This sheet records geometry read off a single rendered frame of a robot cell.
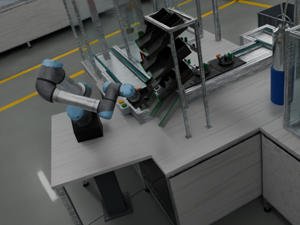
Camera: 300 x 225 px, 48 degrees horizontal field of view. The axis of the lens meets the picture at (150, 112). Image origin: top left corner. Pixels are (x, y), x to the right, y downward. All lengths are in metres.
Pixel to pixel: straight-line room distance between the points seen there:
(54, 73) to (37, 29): 5.53
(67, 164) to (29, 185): 1.44
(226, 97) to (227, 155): 0.56
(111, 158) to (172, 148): 0.43
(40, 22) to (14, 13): 0.53
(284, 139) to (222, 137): 0.39
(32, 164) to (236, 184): 2.42
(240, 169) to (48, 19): 5.85
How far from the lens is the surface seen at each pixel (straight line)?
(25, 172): 4.08
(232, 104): 2.66
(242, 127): 2.43
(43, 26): 7.59
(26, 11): 7.45
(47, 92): 2.03
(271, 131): 2.39
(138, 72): 3.16
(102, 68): 3.39
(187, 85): 2.74
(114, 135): 2.58
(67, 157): 2.55
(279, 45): 2.40
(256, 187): 2.81
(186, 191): 2.36
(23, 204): 3.72
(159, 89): 2.20
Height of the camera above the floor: 2.38
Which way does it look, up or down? 34 degrees down
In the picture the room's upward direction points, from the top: 14 degrees counter-clockwise
